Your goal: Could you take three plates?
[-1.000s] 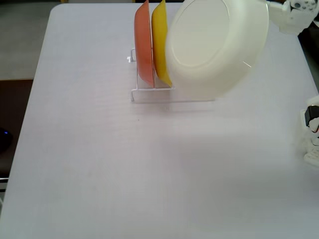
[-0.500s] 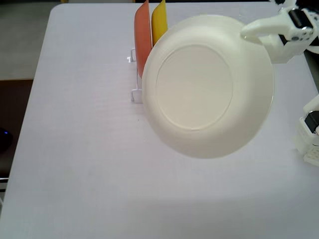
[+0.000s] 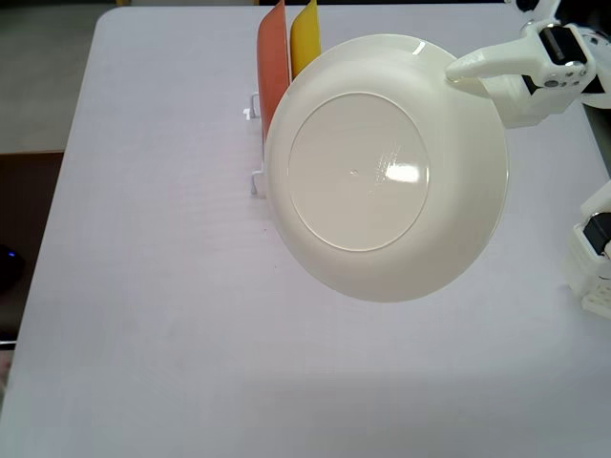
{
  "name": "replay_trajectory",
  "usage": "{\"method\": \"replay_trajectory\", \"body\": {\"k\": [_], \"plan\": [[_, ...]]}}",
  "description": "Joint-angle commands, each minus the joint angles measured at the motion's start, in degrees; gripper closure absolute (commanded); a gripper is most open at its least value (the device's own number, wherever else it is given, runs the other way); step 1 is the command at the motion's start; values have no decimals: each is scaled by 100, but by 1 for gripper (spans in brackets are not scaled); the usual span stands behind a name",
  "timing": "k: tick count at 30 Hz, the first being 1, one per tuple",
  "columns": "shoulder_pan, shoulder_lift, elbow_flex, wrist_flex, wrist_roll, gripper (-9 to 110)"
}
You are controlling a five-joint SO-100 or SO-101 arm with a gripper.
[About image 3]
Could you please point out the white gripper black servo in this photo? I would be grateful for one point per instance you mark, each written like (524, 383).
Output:
(517, 53)

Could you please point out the cream white plastic plate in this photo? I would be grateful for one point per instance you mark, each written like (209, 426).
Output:
(358, 191)

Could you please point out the yellow plastic plate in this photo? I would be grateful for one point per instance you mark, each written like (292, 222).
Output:
(304, 43)

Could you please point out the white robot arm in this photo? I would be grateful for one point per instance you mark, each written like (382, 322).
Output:
(587, 267)

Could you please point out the orange plastic plate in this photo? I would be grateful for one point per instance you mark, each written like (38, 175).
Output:
(272, 57)

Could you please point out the brown wooden desk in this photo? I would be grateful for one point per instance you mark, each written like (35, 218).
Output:
(28, 200)

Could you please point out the black computer mouse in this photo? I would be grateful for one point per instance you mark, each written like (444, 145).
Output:
(9, 267)

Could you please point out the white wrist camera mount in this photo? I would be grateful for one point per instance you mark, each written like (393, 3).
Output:
(544, 9)

